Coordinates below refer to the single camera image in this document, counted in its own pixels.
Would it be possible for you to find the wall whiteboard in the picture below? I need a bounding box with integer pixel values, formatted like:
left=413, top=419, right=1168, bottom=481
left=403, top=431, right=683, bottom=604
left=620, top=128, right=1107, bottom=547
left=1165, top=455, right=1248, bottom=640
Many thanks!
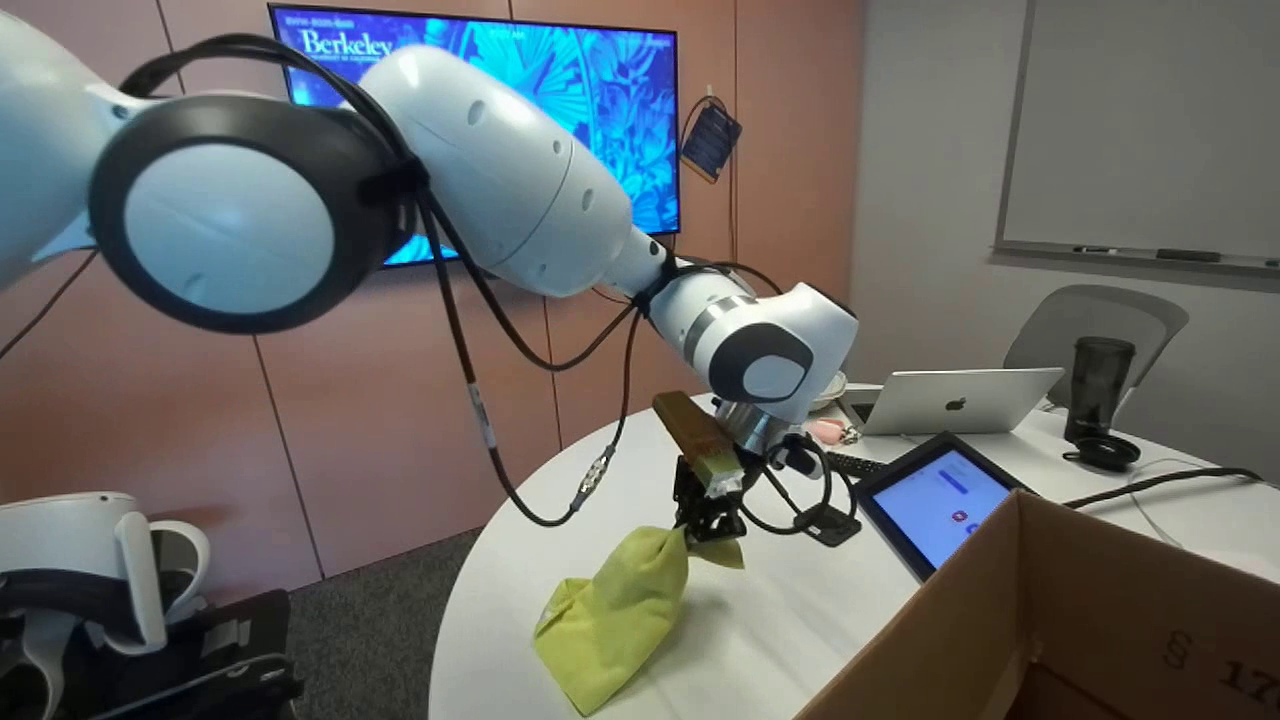
left=990, top=0, right=1280, bottom=293

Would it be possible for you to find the brown cardboard box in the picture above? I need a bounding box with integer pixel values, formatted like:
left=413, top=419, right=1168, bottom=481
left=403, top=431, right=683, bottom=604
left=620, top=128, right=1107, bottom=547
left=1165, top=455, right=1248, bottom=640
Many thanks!
left=796, top=487, right=1280, bottom=720

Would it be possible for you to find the silver laptop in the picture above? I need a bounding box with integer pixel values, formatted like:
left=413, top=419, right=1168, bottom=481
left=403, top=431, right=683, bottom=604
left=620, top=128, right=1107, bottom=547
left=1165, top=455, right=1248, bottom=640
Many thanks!
left=843, top=366, right=1068, bottom=441

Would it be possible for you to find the black wall mounted device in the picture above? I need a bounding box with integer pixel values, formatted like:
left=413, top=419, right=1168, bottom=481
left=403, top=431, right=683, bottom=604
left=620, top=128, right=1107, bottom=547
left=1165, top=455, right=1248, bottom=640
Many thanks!
left=680, top=95, right=750, bottom=186

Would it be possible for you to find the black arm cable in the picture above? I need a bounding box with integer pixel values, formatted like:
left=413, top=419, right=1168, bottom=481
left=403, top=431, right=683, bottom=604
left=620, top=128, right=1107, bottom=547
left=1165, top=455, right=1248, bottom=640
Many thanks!
left=116, top=32, right=856, bottom=540

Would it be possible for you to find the grey office chair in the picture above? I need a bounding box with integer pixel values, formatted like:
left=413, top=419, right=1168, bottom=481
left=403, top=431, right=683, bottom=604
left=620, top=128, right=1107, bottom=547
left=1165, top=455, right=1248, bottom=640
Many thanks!
left=1000, top=279, right=1193, bottom=413

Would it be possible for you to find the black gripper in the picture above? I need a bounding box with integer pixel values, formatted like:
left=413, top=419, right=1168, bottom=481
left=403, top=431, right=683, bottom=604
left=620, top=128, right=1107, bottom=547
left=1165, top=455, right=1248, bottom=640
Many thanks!
left=668, top=451, right=752, bottom=547

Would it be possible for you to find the black table cable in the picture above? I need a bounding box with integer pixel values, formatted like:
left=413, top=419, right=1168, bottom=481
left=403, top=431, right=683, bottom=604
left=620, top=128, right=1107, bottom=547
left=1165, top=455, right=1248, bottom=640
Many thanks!
left=1059, top=460, right=1265, bottom=518

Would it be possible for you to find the yellow towel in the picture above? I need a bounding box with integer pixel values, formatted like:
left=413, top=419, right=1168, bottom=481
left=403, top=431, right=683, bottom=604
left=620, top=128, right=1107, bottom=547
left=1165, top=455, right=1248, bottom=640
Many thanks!
left=533, top=522, right=750, bottom=720

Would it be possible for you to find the black tablet with lit screen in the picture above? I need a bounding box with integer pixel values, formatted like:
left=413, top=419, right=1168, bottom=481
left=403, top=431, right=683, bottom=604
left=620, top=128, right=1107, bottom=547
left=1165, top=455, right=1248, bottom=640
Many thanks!
left=849, top=431, right=1037, bottom=584

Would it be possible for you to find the wall television with blue picture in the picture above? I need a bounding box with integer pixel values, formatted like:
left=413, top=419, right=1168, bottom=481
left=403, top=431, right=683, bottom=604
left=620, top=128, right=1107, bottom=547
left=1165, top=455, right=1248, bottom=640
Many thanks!
left=264, top=0, right=683, bottom=279

